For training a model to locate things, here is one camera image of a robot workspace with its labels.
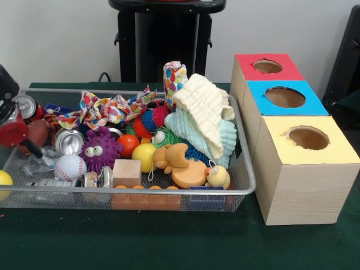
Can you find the clear plastic blue label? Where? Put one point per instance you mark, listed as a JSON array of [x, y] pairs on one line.
[[38, 164]]

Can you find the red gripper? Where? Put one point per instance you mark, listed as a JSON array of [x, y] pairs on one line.
[[14, 134]]

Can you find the orange toy brick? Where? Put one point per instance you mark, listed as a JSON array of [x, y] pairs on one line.
[[146, 199]]

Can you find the open-top silver can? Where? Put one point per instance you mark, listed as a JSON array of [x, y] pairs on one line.
[[98, 179]]

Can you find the shallow clear mesh bin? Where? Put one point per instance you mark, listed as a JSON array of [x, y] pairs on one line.
[[244, 169]]

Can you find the small orange ball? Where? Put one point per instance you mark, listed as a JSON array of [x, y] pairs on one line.
[[128, 145]]

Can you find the crushed silver can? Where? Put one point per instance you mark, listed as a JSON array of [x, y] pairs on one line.
[[70, 142]]

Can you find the orange foam duck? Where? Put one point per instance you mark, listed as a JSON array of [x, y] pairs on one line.
[[181, 167]]

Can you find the cream knit cloth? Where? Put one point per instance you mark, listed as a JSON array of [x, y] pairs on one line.
[[203, 107]]

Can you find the crushed clear plastic bottle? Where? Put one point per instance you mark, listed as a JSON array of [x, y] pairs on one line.
[[52, 182]]

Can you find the black chair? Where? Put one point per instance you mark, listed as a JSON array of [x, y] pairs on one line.
[[346, 62]]

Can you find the wooden cube block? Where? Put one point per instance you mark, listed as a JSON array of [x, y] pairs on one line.
[[127, 172]]

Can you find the wooden box with three holes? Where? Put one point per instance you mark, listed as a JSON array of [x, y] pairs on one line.
[[306, 180]]

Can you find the brown toy football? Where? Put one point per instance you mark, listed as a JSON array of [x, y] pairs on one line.
[[39, 134]]

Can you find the upright dark soda can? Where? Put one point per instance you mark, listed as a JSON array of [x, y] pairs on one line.
[[27, 105]]

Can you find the mint green cloth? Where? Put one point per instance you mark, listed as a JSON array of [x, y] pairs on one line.
[[183, 128]]

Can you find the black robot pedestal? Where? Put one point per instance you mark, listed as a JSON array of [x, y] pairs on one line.
[[169, 39]]

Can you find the purple googly-eyed monster toy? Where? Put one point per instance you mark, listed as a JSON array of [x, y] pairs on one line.
[[101, 150]]

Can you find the small yellow rubber duck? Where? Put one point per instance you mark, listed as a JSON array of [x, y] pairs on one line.
[[217, 177]]

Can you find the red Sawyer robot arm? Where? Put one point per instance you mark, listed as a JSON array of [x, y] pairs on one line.
[[7, 93]]

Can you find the multicolour polka dot cloth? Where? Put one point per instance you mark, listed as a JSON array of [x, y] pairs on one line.
[[175, 77], [107, 107]]

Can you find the small yellow ball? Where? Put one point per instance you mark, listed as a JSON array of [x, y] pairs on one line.
[[144, 157]]

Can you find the white baseball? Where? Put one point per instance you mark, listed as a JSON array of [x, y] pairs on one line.
[[71, 167]]

